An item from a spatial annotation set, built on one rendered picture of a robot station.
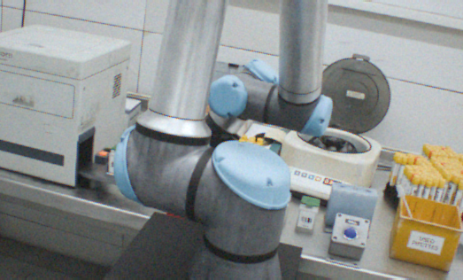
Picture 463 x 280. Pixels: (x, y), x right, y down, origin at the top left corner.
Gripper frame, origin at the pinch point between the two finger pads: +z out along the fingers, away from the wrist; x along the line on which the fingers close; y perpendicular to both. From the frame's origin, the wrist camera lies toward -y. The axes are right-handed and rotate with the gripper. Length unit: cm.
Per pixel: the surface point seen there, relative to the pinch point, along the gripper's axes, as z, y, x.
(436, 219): -32, 53, 11
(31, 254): 88, -21, 51
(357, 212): -22.2, 37.4, 6.5
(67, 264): 80, -8, 52
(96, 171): 8.3, -12.5, -1.0
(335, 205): -20.3, 32.6, 5.9
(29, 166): 17.0, -25.2, -4.6
